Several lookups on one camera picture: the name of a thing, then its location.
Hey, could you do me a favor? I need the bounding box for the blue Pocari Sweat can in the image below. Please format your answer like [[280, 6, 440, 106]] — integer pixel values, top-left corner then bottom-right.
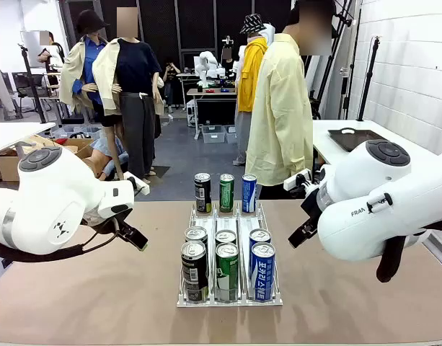
[[242, 173, 258, 213], [249, 228, 272, 249], [249, 241, 276, 302]]

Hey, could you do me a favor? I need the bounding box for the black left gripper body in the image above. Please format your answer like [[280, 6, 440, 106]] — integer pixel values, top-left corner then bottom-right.
[[83, 210, 136, 234]]

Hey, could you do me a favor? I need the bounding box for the black serving tray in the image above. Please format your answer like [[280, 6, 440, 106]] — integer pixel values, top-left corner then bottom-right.
[[327, 128, 389, 153]]

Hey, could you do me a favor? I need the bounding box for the clear acrylic can rack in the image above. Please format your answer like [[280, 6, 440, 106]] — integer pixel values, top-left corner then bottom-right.
[[176, 200, 283, 308]]

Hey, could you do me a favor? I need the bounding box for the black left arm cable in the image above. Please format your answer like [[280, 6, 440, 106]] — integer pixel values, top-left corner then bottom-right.
[[0, 210, 135, 263]]

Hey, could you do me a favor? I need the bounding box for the person in yellow shirt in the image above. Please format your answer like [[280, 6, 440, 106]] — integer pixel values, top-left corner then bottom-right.
[[244, 0, 333, 200]]

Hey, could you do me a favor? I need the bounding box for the dark mannequin base plate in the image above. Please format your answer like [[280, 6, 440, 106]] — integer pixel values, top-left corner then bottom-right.
[[128, 164, 171, 192]]

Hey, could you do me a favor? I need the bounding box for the black office chair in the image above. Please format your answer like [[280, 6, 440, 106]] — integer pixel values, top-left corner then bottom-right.
[[11, 71, 40, 109]]

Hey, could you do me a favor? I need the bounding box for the mannequin in yellow hoodie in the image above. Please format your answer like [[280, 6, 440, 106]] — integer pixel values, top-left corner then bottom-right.
[[234, 13, 275, 167]]

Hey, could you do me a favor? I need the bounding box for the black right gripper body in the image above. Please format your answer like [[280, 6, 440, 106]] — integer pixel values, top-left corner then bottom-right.
[[299, 190, 322, 231]]

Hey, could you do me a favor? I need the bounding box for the black beverage can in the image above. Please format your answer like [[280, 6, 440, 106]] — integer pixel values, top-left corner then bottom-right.
[[194, 172, 212, 213], [185, 226, 208, 253], [180, 240, 209, 303]]

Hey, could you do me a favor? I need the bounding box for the bystander in dark top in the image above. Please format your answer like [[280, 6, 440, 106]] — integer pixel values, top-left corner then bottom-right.
[[36, 30, 66, 69]]

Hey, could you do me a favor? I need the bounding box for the cardboard box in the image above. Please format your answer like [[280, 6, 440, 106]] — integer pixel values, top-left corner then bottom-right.
[[24, 134, 96, 160], [0, 149, 22, 182]]

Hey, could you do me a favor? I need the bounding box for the black tripod stand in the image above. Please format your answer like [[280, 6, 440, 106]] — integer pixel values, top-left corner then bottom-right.
[[17, 43, 48, 124]]

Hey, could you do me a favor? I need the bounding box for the whiteboard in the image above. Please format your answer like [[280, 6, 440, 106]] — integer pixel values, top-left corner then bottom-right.
[[20, 30, 50, 68]]

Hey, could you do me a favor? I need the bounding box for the black light stand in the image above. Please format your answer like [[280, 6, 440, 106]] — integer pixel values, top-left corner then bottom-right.
[[356, 35, 384, 122]]

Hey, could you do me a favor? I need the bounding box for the mannequin in light blue dress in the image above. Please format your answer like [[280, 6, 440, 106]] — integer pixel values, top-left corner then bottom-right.
[[85, 138, 131, 182]]

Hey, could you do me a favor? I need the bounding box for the white storage crate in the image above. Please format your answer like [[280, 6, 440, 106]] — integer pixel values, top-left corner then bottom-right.
[[61, 124, 102, 140]]

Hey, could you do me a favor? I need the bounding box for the bystander in black clothes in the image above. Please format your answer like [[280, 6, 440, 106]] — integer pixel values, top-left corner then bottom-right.
[[162, 56, 182, 113]]

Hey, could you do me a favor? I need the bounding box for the bundle of black poles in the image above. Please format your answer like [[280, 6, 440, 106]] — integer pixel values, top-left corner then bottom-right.
[[316, 0, 362, 120]]

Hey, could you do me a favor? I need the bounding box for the bystander beside white robot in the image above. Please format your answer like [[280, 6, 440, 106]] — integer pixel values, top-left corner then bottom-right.
[[220, 46, 239, 82]]

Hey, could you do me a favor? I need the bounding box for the black desk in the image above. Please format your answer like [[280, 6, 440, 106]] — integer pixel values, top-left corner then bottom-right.
[[186, 88, 239, 140]]

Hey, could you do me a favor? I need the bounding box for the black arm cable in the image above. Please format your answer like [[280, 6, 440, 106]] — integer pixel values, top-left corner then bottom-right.
[[0, 210, 135, 263], [375, 218, 442, 284]]

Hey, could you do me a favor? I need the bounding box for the mannequin in navy top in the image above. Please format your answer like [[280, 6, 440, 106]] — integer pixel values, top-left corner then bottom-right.
[[92, 6, 166, 185]]

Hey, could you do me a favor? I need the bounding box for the mannequin with black hat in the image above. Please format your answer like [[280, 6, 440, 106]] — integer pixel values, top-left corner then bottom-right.
[[58, 9, 112, 122]]

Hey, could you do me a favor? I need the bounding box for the green soda can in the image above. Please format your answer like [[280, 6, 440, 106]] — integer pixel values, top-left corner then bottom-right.
[[215, 229, 238, 249], [215, 242, 239, 303], [218, 173, 236, 213]]

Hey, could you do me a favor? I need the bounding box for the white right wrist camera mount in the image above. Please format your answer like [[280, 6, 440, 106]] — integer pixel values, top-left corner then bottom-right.
[[283, 169, 315, 198]]

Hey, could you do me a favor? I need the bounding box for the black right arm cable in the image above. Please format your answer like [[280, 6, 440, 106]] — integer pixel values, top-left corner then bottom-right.
[[375, 218, 442, 284]]

